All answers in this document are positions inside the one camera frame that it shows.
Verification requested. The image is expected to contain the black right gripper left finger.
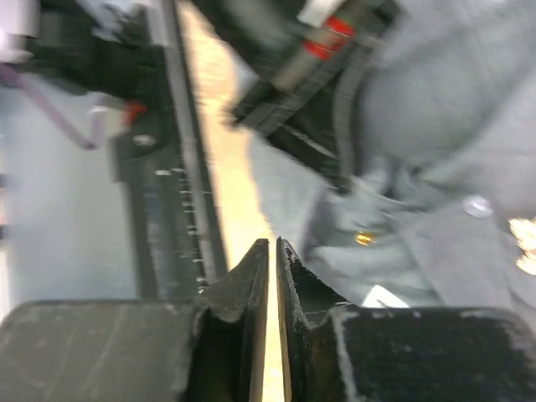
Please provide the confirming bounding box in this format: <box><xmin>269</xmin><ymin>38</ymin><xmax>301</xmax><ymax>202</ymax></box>
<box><xmin>1</xmin><ymin>239</ymin><xmax>269</xmax><ymax>401</ymax></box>

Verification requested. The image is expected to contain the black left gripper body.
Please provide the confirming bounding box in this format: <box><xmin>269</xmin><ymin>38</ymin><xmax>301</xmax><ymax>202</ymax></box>
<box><xmin>195</xmin><ymin>1</ymin><xmax>402</xmax><ymax>193</ymax></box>

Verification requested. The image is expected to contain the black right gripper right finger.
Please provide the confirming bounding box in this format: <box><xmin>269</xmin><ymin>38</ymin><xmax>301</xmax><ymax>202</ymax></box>
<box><xmin>276</xmin><ymin>239</ymin><xmax>535</xmax><ymax>402</ymax></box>

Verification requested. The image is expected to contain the grey button-up shirt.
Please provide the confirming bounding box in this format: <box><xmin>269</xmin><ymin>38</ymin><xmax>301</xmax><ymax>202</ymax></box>
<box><xmin>250</xmin><ymin>1</ymin><xmax>535</xmax><ymax>317</ymax></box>

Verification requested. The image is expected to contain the gold brooch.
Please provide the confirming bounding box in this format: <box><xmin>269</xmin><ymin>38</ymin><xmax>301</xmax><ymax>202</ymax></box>
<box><xmin>508</xmin><ymin>218</ymin><xmax>536</xmax><ymax>276</ymax></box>

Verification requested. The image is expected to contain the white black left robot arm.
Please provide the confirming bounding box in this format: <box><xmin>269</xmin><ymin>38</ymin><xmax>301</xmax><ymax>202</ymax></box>
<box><xmin>28</xmin><ymin>1</ymin><xmax>403</xmax><ymax>193</ymax></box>

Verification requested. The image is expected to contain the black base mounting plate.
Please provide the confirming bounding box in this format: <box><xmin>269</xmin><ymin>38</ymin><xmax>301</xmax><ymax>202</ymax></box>
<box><xmin>113</xmin><ymin>1</ymin><xmax>228</xmax><ymax>300</ymax></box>

